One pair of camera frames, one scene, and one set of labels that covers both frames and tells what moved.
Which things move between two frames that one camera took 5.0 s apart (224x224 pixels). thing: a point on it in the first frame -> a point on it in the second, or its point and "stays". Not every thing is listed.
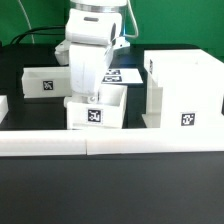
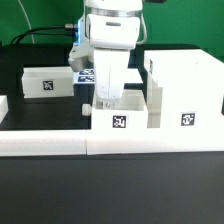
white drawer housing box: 184,89 stays
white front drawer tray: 107,112 -> 127,112
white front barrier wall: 85,142 stays
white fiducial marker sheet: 122,76 stays
